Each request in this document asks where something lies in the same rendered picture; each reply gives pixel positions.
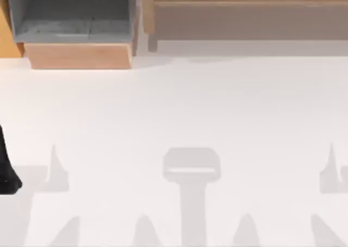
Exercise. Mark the pale wooden drawer front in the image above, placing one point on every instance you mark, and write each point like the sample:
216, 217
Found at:
79, 55

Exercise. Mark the wooden open shelf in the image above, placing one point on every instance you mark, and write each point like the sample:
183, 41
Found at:
244, 13

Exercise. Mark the wooden cupboard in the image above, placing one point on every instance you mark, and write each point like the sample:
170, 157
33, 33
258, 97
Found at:
8, 26

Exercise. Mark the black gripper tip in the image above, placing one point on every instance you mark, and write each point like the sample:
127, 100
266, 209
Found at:
6, 173

